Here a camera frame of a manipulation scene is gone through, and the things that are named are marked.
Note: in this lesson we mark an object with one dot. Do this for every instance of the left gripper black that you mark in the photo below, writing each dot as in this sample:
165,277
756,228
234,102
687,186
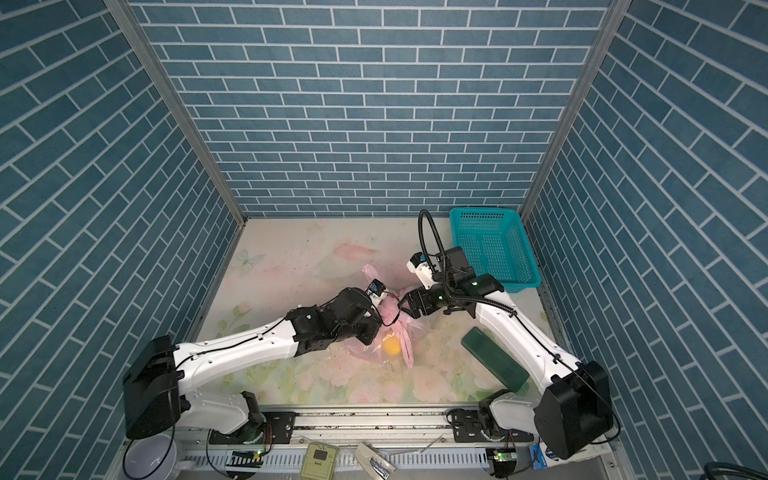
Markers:
374,325

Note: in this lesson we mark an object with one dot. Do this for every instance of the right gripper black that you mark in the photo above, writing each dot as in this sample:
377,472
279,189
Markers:
425,307

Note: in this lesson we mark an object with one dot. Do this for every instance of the pink plastic bag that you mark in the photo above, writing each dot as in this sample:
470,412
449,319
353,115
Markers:
397,320

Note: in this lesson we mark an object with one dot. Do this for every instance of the teal plastic basket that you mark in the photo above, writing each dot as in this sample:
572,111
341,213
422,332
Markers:
496,242

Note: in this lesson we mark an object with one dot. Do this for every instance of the yellow fruit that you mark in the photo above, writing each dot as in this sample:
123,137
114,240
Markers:
391,345

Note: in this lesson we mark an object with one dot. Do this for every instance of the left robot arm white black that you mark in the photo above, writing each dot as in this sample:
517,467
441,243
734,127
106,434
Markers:
165,385

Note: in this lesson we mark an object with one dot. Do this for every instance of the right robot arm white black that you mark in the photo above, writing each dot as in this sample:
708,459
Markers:
574,407

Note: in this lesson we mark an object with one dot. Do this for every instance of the dark green rectangular block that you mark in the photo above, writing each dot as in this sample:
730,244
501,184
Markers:
496,360

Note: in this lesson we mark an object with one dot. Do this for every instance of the green digital timer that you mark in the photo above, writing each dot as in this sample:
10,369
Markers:
319,462

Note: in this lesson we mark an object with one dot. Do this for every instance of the silver metal clip tool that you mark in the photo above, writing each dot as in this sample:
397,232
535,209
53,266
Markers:
374,464

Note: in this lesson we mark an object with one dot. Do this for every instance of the white round bowl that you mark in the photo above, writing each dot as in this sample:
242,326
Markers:
152,458

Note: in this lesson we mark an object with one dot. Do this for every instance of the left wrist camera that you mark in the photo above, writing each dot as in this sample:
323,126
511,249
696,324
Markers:
376,290

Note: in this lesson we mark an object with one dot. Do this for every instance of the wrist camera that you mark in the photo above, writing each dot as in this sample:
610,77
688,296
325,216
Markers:
419,266
376,290

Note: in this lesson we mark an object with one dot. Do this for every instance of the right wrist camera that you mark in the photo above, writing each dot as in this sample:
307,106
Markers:
419,266

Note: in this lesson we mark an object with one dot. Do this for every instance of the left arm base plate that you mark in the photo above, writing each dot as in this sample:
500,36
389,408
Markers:
276,428

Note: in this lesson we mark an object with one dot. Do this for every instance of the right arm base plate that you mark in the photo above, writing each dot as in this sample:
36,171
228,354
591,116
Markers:
474,426

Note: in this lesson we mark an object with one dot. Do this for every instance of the aluminium rail frame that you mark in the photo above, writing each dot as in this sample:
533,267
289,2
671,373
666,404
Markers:
417,440

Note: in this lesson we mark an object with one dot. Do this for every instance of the black cable corner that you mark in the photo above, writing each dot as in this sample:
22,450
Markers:
714,470

